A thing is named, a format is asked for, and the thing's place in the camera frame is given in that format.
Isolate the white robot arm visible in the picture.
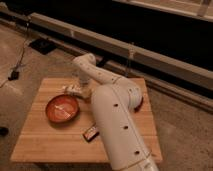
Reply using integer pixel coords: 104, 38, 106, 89
73, 53, 159, 171

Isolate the orange ceramic bowl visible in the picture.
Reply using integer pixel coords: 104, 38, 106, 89
45, 94, 79, 123

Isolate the black floor plate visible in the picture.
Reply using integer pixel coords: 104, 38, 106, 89
29, 38, 56, 55

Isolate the black chocolate bar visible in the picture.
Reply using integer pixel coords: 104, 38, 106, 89
83, 124, 99, 142

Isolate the dark red oblong object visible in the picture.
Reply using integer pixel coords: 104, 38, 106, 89
134, 98, 143, 112

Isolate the wooden table board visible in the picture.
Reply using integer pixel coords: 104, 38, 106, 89
10, 77, 164, 164

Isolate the black object at left edge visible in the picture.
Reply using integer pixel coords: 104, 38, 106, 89
0, 127, 9, 136

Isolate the black cable with plug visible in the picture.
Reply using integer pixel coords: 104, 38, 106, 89
7, 19, 31, 82

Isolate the long beige baseboard rail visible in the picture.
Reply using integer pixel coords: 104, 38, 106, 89
0, 4, 213, 92

